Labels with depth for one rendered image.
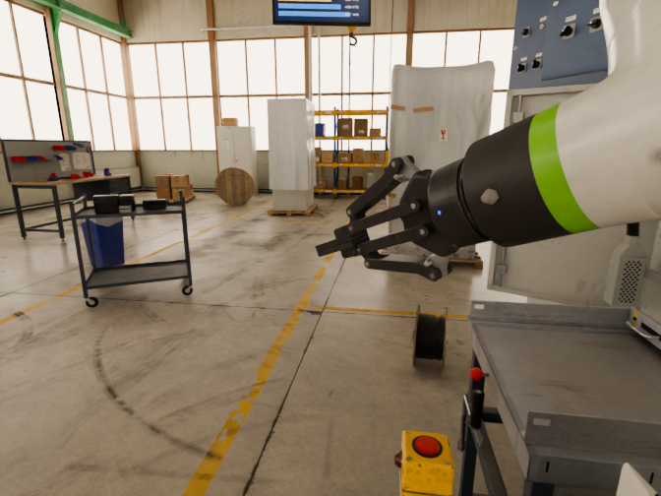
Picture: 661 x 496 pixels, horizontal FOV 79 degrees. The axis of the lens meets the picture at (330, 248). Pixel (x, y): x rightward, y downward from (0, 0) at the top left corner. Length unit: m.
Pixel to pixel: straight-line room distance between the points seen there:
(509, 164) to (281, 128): 8.01
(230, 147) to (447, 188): 11.75
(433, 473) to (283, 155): 7.76
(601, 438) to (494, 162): 0.71
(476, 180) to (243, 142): 11.64
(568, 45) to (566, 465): 1.50
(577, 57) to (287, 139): 6.81
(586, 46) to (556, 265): 0.81
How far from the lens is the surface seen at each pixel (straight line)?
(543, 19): 2.61
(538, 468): 0.91
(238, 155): 11.96
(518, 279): 1.70
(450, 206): 0.34
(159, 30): 14.18
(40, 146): 8.12
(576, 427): 0.91
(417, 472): 0.74
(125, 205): 4.15
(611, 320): 1.50
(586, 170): 0.29
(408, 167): 0.40
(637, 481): 0.58
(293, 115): 8.22
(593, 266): 1.65
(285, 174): 8.25
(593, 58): 1.86
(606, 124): 0.28
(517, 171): 0.30
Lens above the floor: 1.39
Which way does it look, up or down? 14 degrees down
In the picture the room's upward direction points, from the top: straight up
